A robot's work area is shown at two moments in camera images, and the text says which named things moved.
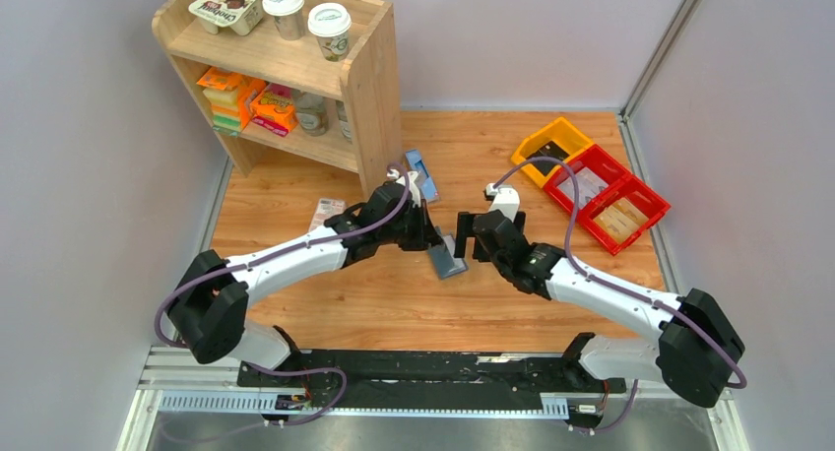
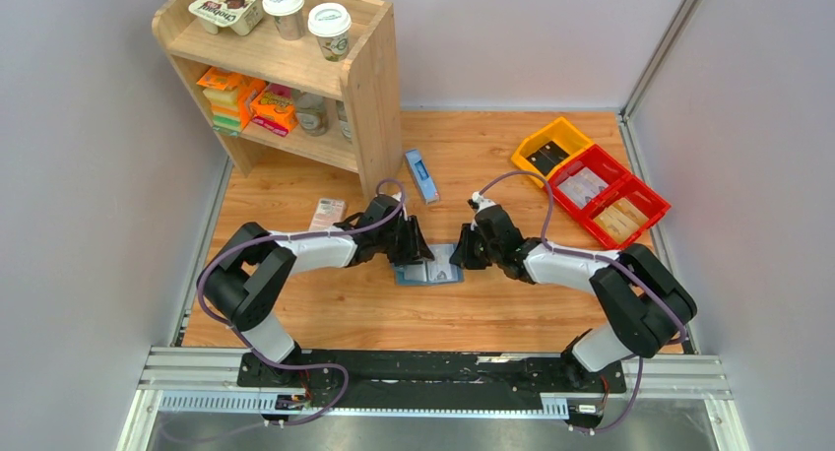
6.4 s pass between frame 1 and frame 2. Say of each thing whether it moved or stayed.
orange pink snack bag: stayed
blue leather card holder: moved
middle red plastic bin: stayed
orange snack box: stayed
